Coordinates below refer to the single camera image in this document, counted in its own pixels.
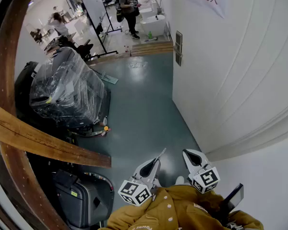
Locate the white panelled door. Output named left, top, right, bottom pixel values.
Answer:
left=156, top=0, right=288, bottom=161

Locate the white shoe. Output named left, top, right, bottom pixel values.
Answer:
left=174, top=175, right=191, bottom=186

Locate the rolling whiteboard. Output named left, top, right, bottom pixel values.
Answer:
left=81, top=0, right=120, bottom=55

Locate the grey metal door lock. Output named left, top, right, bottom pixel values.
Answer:
left=173, top=30, right=183, bottom=67

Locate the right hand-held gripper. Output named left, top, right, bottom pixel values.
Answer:
left=182, top=149, right=221, bottom=195

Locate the plastic-wrapped black machine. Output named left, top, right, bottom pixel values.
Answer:
left=29, top=46, right=109, bottom=129

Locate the black office chair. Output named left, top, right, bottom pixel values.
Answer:
left=75, top=39, right=95, bottom=61

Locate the metal floor grille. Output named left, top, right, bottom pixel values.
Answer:
left=98, top=71, right=119, bottom=85

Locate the mustard yellow jacket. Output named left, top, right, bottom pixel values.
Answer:
left=105, top=184, right=265, bottom=230

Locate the wooden step platform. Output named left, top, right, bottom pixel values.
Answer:
left=130, top=41, right=174, bottom=57

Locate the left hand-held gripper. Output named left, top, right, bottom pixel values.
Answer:
left=118, top=159, right=162, bottom=207

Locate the grey hard-shell suitcase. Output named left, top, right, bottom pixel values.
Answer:
left=50, top=168, right=115, bottom=229

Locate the long wooden plank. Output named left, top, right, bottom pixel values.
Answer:
left=0, top=99, right=112, bottom=169

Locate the black flat device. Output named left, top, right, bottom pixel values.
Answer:
left=218, top=183, right=244, bottom=219

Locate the black suitcase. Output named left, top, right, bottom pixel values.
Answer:
left=13, top=61, right=39, bottom=119

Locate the curved brown wooden frame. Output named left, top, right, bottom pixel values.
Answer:
left=0, top=0, right=72, bottom=230

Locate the white bathtub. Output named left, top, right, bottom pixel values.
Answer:
left=140, top=14, right=167, bottom=37

